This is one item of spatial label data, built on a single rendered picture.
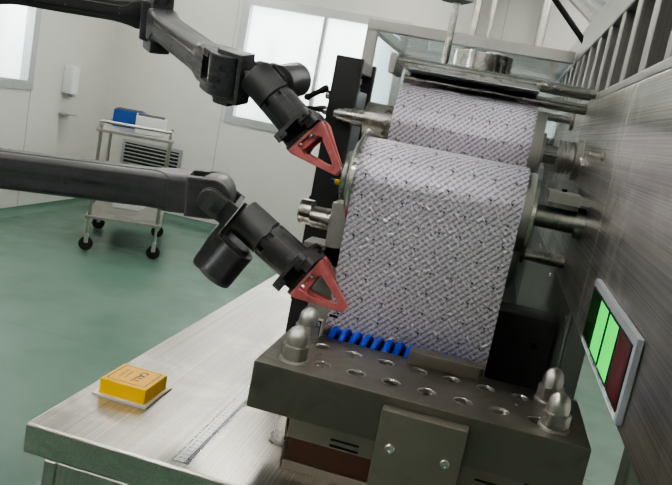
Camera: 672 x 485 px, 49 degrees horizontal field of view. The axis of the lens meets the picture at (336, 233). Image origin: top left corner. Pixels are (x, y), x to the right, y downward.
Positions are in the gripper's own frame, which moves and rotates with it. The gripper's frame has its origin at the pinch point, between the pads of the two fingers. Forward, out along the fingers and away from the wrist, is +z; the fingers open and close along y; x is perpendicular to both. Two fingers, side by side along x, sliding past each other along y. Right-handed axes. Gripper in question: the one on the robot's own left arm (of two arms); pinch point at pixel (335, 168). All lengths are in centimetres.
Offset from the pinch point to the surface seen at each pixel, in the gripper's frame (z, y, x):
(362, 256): 13.2, 7.5, -4.2
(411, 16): -147, -539, 55
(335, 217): 5.6, 0.5, -4.9
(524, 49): -6, -92, 44
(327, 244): 7.9, 0.2, -8.6
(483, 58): -7, -62, 32
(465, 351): 32.7, 6.5, -1.9
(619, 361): 35, 49, 15
